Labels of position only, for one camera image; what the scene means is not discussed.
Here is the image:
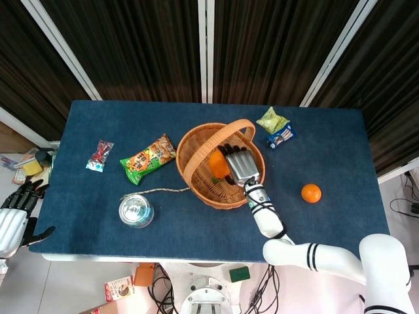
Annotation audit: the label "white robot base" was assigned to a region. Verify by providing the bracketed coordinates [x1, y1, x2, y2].
[163, 261, 249, 314]

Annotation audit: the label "orange box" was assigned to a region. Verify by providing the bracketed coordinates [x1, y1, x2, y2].
[133, 263, 156, 286]

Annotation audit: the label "dark pleated screen panel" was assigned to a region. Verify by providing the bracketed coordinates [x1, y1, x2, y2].
[0, 0, 94, 142]
[212, 0, 361, 106]
[39, 0, 202, 102]
[310, 0, 419, 177]

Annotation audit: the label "green snack bag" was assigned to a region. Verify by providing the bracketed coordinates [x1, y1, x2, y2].
[119, 133, 177, 186]

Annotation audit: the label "orange wicker basket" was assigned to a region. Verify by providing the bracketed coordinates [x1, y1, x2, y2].
[175, 118, 266, 210]

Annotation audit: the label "blue cookie packet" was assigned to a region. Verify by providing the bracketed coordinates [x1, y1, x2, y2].
[265, 123, 298, 150]

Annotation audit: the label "yellow block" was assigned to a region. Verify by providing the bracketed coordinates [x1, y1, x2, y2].
[22, 160, 44, 177]

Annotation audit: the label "black cable with plug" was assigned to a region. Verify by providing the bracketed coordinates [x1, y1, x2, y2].
[391, 169, 419, 217]

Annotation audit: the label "clear tub of binder clips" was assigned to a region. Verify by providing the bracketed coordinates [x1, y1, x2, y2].
[118, 194, 155, 229]

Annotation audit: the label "green sponge block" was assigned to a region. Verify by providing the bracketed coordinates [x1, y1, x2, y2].
[228, 266, 251, 283]

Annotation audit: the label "red white snack box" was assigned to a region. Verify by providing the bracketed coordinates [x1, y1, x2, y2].
[103, 276, 136, 304]

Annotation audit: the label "dark green cup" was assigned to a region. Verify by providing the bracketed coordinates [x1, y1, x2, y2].
[35, 148, 55, 167]

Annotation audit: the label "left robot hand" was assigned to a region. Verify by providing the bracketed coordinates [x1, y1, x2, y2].
[0, 179, 56, 259]

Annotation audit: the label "blue table cloth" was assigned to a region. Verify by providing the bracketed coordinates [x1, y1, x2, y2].
[28, 99, 391, 264]

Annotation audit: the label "white screen frame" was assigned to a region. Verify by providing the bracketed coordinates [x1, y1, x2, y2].
[20, 0, 101, 101]
[299, 0, 380, 108]
[197, 0, 216, 104]

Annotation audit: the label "small orange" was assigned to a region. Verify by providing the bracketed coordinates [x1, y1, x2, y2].
[301, 183, 322, 204]

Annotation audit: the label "big orange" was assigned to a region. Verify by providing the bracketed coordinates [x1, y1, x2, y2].
[209, 149, 232, 179]

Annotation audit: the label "black floor cables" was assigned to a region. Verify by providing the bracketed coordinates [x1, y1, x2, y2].
[147, 263, 179, 314]
[247, 263, 281, 314]

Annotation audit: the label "light green snack packet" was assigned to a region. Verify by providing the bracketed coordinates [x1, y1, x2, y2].
[255, 106, 291, 134]

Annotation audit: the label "red candy packet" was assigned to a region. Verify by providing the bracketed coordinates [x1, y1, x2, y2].
[85, 139, 115, 173]

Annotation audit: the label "braided rope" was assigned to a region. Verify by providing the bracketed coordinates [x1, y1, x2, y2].
[123, 186, 191, 199]

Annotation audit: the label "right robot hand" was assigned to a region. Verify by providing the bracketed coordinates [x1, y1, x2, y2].
[217, 143, 265, 188]

